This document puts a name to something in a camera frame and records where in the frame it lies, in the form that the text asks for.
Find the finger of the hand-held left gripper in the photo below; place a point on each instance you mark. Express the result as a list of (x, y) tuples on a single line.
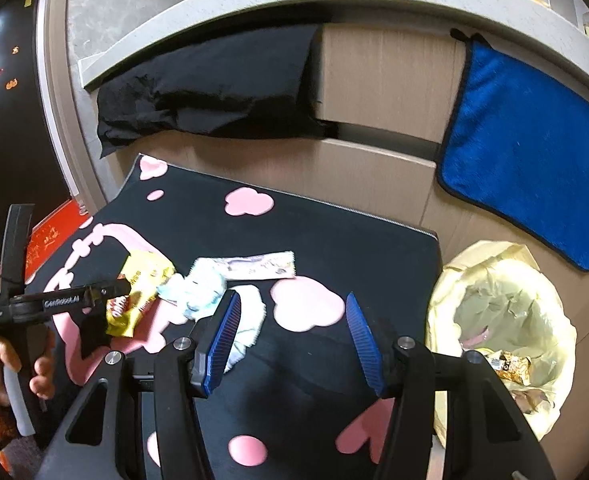
[(112, 290), (94, 332)]

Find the blue towel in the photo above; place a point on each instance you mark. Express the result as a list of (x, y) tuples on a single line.
[(524, 150)]

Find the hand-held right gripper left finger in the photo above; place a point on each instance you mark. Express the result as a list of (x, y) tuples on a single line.
[(222, 335)]

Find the pink white printed wrapper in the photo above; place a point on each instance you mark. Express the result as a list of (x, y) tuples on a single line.
[(259, 265)]

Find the waste bin yellow liner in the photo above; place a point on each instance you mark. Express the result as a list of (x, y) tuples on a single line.
[(504, 300)]

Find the black pink printed mat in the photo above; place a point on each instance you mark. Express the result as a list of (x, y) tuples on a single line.
[(324, 240)]

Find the beige drawer cabinet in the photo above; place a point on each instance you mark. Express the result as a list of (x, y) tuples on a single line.
[(384, 80)]

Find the white plastic wrapper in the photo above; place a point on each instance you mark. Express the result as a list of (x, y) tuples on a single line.
[(249, 315)]

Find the cartoon print wrapper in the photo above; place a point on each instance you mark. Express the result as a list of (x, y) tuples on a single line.
[(512, 366)]

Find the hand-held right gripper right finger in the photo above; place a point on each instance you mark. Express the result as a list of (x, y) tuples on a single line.
[(364, 345)]

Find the black cloth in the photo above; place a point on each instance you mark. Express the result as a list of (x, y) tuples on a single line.
[(199, 95)]

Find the yellow wrapper red label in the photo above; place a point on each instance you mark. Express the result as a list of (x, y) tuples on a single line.
[(142, 280)]

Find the brown wrapper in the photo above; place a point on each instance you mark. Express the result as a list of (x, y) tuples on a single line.
[(532, 400)]

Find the black fridge with magnets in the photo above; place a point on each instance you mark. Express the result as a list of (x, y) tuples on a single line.
[(9, 135)]

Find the light blue crumpled wrapper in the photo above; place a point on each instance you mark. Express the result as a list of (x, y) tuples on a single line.
[(194, 290)]

